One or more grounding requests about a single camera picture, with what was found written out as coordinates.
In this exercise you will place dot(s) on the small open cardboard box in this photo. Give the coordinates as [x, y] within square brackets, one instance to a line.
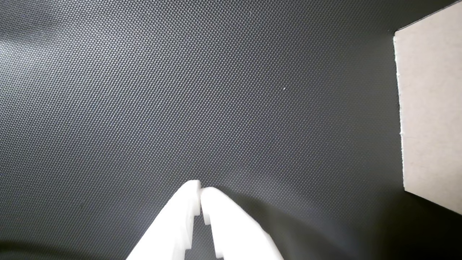
[429, 108]

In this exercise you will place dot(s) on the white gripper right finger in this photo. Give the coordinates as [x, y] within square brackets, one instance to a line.
[234, 234]

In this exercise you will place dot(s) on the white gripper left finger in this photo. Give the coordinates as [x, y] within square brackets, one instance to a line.
[173, 224]

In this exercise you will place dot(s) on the dark grey textured mat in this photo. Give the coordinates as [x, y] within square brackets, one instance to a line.
[180, 90]

